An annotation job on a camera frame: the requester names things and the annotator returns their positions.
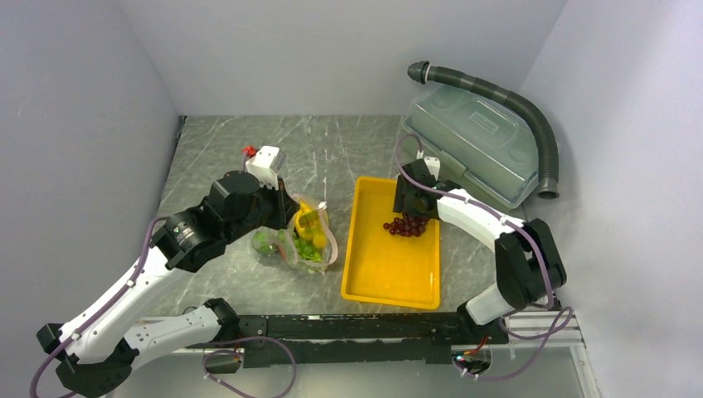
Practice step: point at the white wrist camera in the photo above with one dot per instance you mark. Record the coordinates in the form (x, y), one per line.
(433, 164)
(265, 164)

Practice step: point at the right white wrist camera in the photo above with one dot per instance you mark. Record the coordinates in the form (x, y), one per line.
(433, 164)

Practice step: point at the dark red grapes bunch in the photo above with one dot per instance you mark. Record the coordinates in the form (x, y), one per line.
(407, 226)

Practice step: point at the green artichoke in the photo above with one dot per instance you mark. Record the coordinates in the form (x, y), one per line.
(265, 242)

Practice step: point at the yellow banana bunch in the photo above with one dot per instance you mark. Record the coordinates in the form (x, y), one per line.
(308, 224)

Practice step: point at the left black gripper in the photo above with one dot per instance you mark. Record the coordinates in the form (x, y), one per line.
(284, 206)

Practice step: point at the yellow plastic tray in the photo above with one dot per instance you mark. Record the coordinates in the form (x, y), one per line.
(388, 269)

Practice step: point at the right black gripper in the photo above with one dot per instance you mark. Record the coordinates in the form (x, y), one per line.
(400, 192)

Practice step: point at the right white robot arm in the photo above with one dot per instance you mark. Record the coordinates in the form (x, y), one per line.
(458, 208)

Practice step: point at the clear pink zip top bag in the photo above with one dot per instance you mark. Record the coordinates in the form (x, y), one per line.
(288, 253)

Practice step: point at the aluminium frame rail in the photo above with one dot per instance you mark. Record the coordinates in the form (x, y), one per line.
(549, 329)

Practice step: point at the green grapes bunch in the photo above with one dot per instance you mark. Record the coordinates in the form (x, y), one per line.
(307, 251)

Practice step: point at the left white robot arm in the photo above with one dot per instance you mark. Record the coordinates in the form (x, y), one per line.
(97, 350)

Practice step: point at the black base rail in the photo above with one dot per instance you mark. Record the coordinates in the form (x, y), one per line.
(432, 338)

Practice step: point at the clear lidded storage box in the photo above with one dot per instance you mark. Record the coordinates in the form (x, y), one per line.
(481, 145)

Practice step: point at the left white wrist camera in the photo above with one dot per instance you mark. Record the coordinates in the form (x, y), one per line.
(265, 164)

